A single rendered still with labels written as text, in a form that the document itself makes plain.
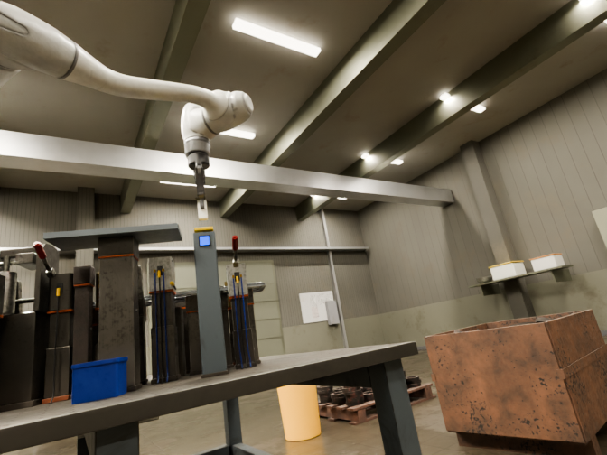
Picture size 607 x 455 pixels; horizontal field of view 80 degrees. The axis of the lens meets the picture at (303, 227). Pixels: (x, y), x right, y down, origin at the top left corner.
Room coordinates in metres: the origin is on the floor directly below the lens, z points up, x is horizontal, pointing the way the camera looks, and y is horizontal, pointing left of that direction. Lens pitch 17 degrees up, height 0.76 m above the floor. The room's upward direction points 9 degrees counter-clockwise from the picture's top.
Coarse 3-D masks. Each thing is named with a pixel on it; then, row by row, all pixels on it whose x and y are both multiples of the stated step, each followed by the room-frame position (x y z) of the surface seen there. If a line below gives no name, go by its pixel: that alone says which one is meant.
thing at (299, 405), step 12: (288, 396) 3.21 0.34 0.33; (300, 396) 3.20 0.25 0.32; (312, 396) 3.26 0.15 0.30; (288, 408) 3.22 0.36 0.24; (300, 408) 3.20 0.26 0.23; (312, 408) 3.25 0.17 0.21; (288, 420) 3.24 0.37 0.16; (300, 420) 3.21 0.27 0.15; (312, 420) 3.24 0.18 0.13; (288, 432) 3.26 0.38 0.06; (300, 432) 3.21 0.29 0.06; (312, 432) 3.24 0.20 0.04
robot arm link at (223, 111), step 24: (72, 72) 0.72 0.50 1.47; (96, 72) 0.76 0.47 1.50; (120, 96) 0.86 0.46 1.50; (144, 96) 0.88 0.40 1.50; (168, 96) 0.90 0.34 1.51; (192, 96) 0.93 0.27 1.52; (216, 96) 0.98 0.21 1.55; (240, 96) 1.01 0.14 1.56; (216, 120) 1.04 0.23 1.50; (240, 120) 1.07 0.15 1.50
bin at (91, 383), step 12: (108, 360) 0.93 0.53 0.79; (120, 360) 0.95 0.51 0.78; (72, 372) 0.92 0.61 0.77; (84, 372) 0.92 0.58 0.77; (96, 372) 0.93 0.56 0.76; (108, 372) 0.93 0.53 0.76; (120, 372) 0.96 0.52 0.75; (72, 384) 0.92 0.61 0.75; (84, 384) 0.92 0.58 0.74; (96, 384) 0.93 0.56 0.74; (108, 384) 0.93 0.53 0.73; (120, 384) 0.96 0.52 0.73; (72, 396) 0.91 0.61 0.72; (84, 396) 0.92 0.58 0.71; (96, 396) 0.93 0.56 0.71; (108, 396) 0.93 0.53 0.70
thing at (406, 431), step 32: (320, 384) 1.51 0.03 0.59; (352, 384) 1.34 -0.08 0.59; (384, 384) 1.21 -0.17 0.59; (224, 416) 2.45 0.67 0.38; (384, 416) 1.24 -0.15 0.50; (96, 448) 0.77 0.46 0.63; (128, 448) 0.80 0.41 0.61; (224, 448) 2.39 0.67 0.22; (384, 448) 1.26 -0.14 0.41; (416, 448) 1.23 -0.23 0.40
